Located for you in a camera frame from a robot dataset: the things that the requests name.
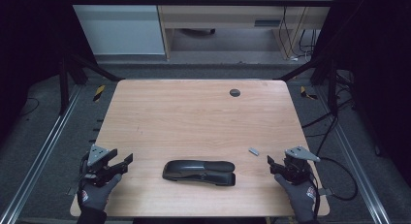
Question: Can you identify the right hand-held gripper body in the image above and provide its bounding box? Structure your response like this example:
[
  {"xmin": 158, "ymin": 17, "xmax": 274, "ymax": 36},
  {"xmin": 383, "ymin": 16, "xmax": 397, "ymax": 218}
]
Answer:
[{"xmin": 277, "ymin": 145, "xmax": 322, "ymax": 185}]

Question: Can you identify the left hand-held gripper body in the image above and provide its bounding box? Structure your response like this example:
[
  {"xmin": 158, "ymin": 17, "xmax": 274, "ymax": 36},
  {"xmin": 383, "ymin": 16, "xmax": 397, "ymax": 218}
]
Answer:
[{"xmin": 80, "ymin": 144, "xmax": 124, "ymax": 188}]

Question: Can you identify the person's left hand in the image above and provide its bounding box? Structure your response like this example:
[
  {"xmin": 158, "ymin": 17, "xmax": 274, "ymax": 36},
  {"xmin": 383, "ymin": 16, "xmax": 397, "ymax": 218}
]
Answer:
[{"xmin": 77, "ymin": 173, "xmax": 123, "ymax": 212}]

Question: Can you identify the yellow black tape strip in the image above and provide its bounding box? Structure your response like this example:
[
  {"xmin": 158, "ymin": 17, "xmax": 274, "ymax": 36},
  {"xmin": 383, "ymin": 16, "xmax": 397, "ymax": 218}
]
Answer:
[{"xmin": 300, "ymin": 85, "xmax": 319, "ymax": 101}]

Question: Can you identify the white cabinet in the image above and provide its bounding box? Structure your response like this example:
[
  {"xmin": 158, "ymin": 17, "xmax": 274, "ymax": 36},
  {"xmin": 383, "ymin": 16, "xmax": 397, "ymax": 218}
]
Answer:
[{"xmin": 66, "ymin": 0, "xmax": 166, "ymax": 56}]

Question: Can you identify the dark curtain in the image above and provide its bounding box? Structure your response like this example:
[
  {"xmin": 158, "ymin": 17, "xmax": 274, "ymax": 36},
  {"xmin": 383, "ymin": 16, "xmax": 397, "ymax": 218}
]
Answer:
[
  {"xmin": 0, "ymin": 0, "xmax": 98, "ymax": 141},
  {"xmin": 318, "ymin": 0, "xmax": 411, "ymax": 186}
]

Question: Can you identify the black object under desk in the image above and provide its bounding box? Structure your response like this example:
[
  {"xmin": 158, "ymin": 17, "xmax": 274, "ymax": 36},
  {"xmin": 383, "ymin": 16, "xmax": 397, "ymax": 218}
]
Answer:
[{"xmin": 178, "ymin": 27, "xmax": 217, "ymax": 37}]

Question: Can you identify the light wooden desk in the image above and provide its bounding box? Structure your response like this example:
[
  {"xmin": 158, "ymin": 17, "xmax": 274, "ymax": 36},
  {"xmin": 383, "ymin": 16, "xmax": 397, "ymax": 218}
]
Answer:
[{"xmin": 154, "ymin": 0, "xmax": 335, "ymax": 61}]

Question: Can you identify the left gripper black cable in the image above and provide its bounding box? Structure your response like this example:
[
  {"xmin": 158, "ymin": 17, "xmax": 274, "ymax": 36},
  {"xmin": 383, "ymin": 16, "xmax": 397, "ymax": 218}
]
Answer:
[{"xmin": 78, "ymin": 151, "xmax": 91, "ymax": 194}]

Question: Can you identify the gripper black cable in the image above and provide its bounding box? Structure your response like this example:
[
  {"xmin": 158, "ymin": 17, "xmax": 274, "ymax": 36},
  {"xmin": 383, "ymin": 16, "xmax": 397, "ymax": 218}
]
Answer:
[
  {"xmin": 308, "ymin": 170, "xmax": 322, "ymax": 220},
  {"xmin": 78, "ymin": 151, "xmax": 91, "ymax": 194}
]

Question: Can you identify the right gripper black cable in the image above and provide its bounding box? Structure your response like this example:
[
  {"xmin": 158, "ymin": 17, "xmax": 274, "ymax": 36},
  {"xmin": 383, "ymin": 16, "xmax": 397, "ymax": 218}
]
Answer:
[{"xmin": 308, "ymin": 170, "xmax": 322, "ymax": 220}]

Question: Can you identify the aluminium floor rail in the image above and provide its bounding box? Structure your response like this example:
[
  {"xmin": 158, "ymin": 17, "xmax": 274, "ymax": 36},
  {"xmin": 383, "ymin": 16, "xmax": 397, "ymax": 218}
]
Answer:
[
  {"xmin": 314, "ymin": 86, "xmax": 393, "ymax": 224},
  {"xmin": 0, "ymin": 84, "xmax": 82, "ymax": 224}
]

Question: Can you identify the black floor cable loop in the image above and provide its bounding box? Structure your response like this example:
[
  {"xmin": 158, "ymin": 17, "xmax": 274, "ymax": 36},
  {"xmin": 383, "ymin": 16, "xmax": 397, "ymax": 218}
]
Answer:
[{"xmin": 314, "ymin": 115, "xmax": 359, "ymax": 202}]

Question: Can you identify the yellow-handled tool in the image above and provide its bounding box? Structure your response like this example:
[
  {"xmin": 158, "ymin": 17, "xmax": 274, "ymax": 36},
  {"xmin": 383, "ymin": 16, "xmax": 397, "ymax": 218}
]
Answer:
[{"xmin": 92, "ymin": 84, "xmax": 107, "ymax": 103}]

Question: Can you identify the black frame brace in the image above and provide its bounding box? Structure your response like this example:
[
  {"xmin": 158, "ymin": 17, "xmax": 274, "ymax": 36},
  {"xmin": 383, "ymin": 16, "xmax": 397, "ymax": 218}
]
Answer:
[
  {"xmin": 273, "ymin": 55, "xmax": 340, "ymax": 115},
  {"xmin": 57, "ymin": 52, "xmax": 126, "ymax": 115}
]

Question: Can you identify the thin black floor cable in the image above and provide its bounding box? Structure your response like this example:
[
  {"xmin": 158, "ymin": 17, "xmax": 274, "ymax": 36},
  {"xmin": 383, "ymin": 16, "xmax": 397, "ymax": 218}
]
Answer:
[{"xmin": 18, "ymin": 97, "xmax": 41, "ymax": 117}]

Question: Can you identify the looped black cable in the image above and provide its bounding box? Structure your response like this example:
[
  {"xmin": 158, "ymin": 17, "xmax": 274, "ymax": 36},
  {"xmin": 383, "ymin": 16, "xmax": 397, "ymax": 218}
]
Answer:
[{"xmin": 298, "ymin": 28, "xmax": 319, "ymax": 57}]

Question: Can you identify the long black hanging cable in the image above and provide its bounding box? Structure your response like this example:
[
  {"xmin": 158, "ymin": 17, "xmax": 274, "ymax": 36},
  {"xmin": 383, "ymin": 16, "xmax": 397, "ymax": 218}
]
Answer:
[{"xmin": 279, "ymin": 0, "xmax": 297, "ymax": 60}]

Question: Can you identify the black metal frame bar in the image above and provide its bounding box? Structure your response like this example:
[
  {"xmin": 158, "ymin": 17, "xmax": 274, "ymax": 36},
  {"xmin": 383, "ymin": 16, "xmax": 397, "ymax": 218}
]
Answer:
[{"xmin": 66, "ymin": 0, "xmax": 335, "ymax": 8}]

